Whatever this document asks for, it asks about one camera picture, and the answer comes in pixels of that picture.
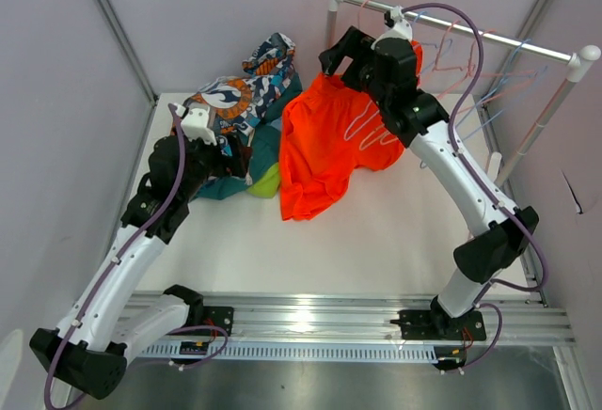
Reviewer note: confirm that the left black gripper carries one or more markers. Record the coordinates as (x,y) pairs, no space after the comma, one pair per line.
(235,165)

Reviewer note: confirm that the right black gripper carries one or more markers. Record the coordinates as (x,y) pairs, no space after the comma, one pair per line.
(354,44)

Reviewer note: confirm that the teal green shorts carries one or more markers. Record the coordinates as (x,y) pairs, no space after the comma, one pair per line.
(265,147)

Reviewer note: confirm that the lime green shorts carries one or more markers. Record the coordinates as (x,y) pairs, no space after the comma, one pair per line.
(268,184)

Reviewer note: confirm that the patterned navy white shorts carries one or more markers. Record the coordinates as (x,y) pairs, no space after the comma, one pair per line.
(240,104)

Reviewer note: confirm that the orange shorts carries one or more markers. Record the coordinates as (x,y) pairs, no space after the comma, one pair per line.
(328,131)

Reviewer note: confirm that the pink hanger for orange shorts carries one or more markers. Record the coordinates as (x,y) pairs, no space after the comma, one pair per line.
(368,20)

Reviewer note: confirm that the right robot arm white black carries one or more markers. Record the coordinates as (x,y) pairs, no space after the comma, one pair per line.
(386,69)

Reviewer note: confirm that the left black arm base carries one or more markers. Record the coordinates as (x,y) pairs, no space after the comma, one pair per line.
(207,318)

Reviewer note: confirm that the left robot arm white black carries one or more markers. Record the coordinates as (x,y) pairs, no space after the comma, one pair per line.
(90,349)

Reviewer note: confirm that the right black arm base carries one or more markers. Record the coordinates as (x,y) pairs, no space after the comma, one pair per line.
(435,323)

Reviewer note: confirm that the silver clothes rack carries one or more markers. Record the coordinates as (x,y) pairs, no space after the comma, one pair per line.
(578,64)

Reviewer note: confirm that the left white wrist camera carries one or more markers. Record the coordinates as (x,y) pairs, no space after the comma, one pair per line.
(197,124)

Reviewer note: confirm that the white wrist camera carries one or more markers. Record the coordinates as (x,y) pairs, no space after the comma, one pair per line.
(197,124)
(397,26)

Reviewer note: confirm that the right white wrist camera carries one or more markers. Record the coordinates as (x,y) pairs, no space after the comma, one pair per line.
(397,26)

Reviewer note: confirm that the aluminium mounting rail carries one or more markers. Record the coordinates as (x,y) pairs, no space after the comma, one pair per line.
(318,318)

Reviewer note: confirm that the slotted grey cable duct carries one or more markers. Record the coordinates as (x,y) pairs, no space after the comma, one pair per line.
(388,352)

